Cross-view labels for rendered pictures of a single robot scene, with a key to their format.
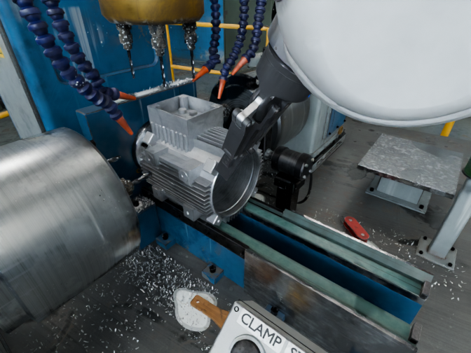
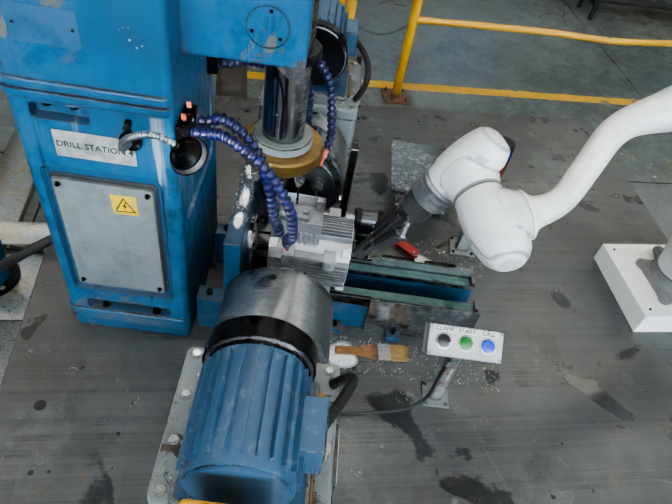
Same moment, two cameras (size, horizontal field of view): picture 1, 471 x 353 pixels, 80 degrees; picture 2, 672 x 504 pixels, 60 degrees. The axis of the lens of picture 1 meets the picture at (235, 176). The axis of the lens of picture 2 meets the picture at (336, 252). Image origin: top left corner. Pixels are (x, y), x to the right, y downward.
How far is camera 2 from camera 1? 1.07 m
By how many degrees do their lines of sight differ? 34
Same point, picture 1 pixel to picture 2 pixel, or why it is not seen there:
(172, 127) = (302, 231)
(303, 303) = (415, 317)
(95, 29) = not seen: hidden behind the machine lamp
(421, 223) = (444, 224)
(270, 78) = (417, 216)
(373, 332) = (459, 315)
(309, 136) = not seen: hidden behind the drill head
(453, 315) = (481, 287)
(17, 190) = (309, 319)
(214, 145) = (339, 235)
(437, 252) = (463, 247)
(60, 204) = (322, 316)
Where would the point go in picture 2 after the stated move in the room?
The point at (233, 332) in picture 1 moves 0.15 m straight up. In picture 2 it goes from (434, 334) to (453, 292)
